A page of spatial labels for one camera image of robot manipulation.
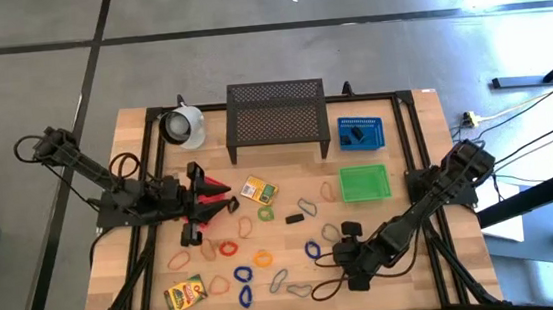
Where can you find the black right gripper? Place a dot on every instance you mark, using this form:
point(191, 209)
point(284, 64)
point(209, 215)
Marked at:
point(356, 258)

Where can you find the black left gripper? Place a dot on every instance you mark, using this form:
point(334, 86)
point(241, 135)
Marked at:
point(180, 198)

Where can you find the red plastic basket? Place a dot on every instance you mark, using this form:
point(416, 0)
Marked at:
point(210, 199)

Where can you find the blue spiral coil band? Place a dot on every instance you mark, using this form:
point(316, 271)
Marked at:
point(307, 250)
point(241, 298)
point(236, 275)

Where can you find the red spiral coil band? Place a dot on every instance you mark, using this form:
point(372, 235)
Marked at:
point(221, 249)

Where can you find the small black block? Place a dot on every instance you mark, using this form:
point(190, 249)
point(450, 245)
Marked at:
point(294, 218)

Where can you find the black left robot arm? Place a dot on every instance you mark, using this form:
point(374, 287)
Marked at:
point(81, 164)

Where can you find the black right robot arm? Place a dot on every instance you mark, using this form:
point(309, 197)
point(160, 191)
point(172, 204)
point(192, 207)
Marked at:
point(412, 218)

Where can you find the yellow green card box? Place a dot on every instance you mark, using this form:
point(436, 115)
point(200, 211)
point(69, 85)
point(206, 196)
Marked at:
point(258, 190)

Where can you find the green spiral coil band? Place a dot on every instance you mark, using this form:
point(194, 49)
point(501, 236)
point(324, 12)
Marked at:
point(260, 214)

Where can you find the yellow spiral coil band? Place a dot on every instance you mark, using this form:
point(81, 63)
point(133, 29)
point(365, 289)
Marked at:
point(256, 260)

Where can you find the green plastic basket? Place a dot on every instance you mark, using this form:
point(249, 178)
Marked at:
point(365, 183)

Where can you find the crayon box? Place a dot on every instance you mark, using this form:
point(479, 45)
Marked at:
point(185, 294)

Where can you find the black mesh riser shelf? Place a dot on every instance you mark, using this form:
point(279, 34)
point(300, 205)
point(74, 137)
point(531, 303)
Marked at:
point(277, 120)

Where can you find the blue plastic basket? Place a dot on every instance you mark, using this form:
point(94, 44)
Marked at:
point(373, 139)

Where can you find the yellow power strip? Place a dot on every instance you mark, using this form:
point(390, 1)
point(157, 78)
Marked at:
point(470, 119)

